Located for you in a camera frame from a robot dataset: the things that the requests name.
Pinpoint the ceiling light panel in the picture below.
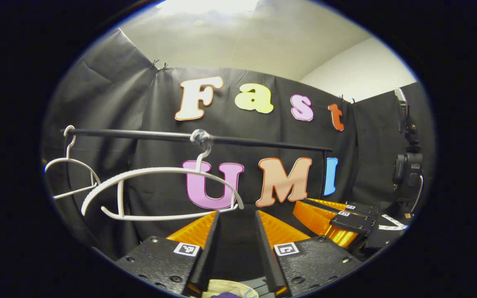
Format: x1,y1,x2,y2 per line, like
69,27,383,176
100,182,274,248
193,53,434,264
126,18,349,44
158,0,260,15

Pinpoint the black clothes rack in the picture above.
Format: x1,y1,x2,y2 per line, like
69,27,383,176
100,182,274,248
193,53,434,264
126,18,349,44
60,127,333,207

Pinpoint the white hanger with taped hook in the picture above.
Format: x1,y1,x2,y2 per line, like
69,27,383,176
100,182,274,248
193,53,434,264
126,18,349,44
81,129,245,221

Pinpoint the plain white hanger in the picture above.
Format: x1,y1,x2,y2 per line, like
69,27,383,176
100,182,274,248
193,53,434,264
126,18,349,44
44,125,102,200

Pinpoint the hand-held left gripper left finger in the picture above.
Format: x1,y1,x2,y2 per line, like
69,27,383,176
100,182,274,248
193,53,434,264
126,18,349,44
116,210,222,296

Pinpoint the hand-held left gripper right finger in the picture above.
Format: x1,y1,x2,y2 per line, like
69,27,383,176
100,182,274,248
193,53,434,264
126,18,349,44
255,210,364,297

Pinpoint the beige laundry hamper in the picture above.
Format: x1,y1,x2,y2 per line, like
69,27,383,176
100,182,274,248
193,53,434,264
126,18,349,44
201,279,260,298

